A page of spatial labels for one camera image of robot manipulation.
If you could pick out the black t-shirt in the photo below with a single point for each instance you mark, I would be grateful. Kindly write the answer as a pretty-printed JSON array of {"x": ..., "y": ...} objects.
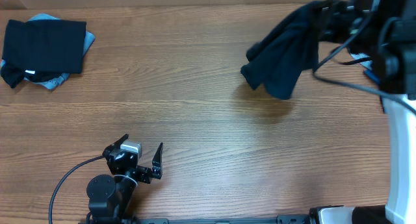
[{"x": 291, "y": 47}]

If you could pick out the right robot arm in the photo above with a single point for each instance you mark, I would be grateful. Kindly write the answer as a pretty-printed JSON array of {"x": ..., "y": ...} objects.
[{"x": 384, "y": 30}]

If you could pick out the folded black shirt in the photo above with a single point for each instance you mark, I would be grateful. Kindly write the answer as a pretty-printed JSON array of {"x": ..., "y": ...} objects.
[{"x": 45, "y": 45}]

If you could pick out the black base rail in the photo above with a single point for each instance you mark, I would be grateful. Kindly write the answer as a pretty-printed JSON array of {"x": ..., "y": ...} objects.
[{"x": 280, "y": 219}]

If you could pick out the dark blue garment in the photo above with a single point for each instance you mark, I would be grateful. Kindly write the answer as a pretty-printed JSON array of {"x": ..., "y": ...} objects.
[{"x": 370, "y": 75}]

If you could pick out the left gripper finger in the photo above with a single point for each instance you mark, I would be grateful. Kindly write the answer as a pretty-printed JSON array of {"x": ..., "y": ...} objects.
[
  {"x": 157, "y": 167},
  {"x": 120, "y": 141}
]

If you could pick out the black garment under stack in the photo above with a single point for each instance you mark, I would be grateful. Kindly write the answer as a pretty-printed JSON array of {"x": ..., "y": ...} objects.
[{"x": 13, "y": 75}]

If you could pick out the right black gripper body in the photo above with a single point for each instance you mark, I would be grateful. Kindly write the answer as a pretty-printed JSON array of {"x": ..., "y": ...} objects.
[{"x": 327, "y": 20}]

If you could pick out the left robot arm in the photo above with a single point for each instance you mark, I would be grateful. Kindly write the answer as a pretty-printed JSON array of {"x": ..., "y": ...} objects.
[{"x": 110, "y": 195}]

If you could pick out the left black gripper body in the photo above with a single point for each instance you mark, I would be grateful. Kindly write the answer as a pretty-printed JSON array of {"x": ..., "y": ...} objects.
[{"x": 138, "y": 171}]

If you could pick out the folded light blue jeans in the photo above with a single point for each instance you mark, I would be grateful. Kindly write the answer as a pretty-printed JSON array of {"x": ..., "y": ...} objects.
[{"x": 53, "y": 83}]

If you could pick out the crumpled light denim jeans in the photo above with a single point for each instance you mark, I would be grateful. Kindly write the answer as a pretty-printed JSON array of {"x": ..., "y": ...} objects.
[{"x": 363, "y": 59}]

